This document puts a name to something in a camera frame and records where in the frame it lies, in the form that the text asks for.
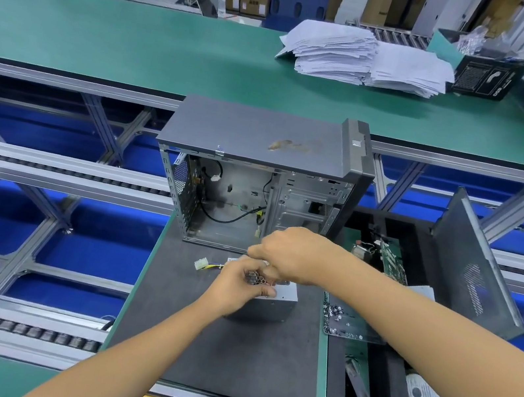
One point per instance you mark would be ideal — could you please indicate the person's right hand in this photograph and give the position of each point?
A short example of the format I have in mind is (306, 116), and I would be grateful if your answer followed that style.
(298, 255)

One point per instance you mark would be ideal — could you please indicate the person's left hand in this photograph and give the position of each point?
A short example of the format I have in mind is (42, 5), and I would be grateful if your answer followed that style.
(237, 287)

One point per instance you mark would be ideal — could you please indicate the silver power supply unit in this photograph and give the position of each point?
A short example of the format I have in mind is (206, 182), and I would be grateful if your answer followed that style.
(274, 303)

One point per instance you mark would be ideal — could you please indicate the power supply circuit board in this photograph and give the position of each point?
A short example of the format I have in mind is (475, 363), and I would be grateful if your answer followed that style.
(202, 264)

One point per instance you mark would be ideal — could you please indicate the person's right forearm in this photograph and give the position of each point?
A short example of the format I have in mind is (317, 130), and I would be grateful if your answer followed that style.
(445, 362)

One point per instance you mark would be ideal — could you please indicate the person's left forearm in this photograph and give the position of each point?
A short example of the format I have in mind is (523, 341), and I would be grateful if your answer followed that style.
(119, 362)

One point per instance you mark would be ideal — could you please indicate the processor cooler with fan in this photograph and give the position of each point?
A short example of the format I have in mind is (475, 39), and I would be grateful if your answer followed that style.
(372, 244)

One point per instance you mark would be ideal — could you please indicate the dark grey foam mat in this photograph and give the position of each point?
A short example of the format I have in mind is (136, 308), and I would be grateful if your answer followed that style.
(244, 363)

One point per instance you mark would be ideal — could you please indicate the clear plastic tray with screws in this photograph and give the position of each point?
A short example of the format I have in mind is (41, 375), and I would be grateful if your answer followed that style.
(352, 321)

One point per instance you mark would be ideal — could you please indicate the green motherboard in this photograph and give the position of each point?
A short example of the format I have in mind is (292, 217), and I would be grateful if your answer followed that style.
(393, 253)

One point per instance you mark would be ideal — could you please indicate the grey computer tower case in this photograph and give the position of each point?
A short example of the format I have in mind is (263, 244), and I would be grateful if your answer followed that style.
(262, 141)

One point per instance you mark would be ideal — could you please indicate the silver optical drive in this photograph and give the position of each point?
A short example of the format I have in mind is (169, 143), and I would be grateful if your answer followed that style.
(420, 290)

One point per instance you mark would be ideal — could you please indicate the dark grey case side panel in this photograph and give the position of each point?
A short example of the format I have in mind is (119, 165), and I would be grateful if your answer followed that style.
(476, 267)

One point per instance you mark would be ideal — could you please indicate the stack of white papers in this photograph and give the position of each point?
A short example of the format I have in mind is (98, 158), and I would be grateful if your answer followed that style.
(366, 55)

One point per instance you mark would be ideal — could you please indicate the black cardboard box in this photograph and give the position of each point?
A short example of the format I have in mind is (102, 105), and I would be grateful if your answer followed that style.
(488, 76)

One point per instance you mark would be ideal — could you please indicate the aluminium conveyor frame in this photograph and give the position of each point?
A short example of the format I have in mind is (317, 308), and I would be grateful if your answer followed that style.
(46, 170)

